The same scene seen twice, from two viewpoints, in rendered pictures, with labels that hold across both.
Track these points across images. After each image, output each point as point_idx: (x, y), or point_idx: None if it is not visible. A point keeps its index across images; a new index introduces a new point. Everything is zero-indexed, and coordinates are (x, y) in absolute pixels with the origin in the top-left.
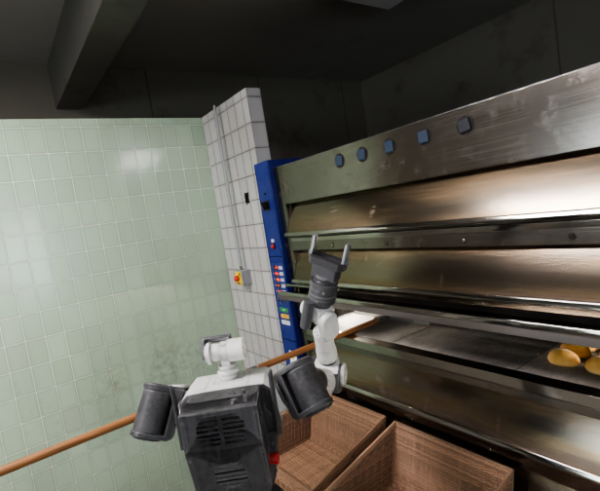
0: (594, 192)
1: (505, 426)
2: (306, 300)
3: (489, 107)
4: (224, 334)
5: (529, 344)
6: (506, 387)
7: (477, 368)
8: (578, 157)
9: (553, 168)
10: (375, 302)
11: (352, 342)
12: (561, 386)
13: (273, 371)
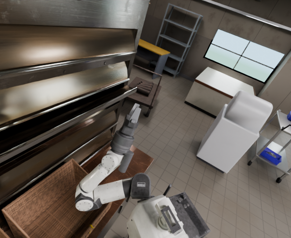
0: (114, 46)
1: (69, 147)
2: (131, 153)
3: None
4: (170, 209)
5: None
6: (72, 131)
7: (60, 134)
8: (109, 29)
9: (103, 32)
10: (19, 142)
11: None
12: (87, 117)
13: (140, 202)
